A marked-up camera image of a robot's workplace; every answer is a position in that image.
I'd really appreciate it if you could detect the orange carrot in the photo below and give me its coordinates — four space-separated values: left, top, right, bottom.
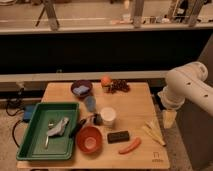
118 137 142 154

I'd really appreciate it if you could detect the black cable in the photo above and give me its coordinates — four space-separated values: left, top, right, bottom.
5 87 26 148

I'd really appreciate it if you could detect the black rectangular block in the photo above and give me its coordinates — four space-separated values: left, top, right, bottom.
107 131 130 144

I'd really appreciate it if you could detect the orange apple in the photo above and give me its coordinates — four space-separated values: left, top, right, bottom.
101 76 112 87

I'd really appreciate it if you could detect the black handled tool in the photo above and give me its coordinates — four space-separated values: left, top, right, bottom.
69 116 93 138

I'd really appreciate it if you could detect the purple bowl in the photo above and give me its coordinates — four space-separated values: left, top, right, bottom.
71 80 93 98

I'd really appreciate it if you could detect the green plastic tray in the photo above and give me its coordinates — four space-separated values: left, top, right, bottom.
16 102 79 161

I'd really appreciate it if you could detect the red bowl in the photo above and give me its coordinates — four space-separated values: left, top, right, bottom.
76 126 102 154

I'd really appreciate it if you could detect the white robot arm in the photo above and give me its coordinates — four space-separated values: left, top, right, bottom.
158 62 213 129

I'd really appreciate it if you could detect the white cup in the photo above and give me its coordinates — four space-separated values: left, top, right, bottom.
100 107 116 126

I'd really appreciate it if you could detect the metal utensil in tray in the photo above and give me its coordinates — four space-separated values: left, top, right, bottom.
44 122 54 149

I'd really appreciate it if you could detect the dark grapes bunch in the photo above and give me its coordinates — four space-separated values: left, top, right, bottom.
109 79 130 93

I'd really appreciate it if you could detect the blue cup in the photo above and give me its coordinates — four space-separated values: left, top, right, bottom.
84 96 96 112

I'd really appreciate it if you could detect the grey cloth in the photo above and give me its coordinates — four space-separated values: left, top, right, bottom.
46 117 69 137

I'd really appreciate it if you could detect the small dark object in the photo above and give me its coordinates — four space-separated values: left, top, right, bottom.
93 114 102 125

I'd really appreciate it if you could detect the blue power box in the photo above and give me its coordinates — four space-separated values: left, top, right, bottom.
23 105 35 123

